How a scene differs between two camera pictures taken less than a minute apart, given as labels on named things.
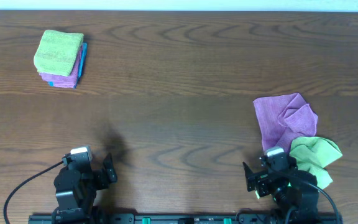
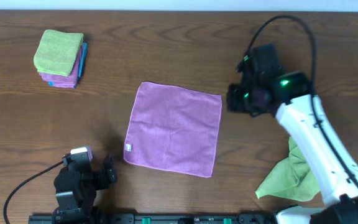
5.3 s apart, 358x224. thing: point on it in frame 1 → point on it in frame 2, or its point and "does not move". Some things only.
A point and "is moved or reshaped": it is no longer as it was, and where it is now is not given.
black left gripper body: x=103 y=175 does not move
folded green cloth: x=56 y=51 does not move
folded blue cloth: x=81 y=67 does not move
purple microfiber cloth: x=283 y=117 is moved or reshaped
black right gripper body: x=263 y=187 → x=243 y=100
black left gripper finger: x=109 y=165 does not move
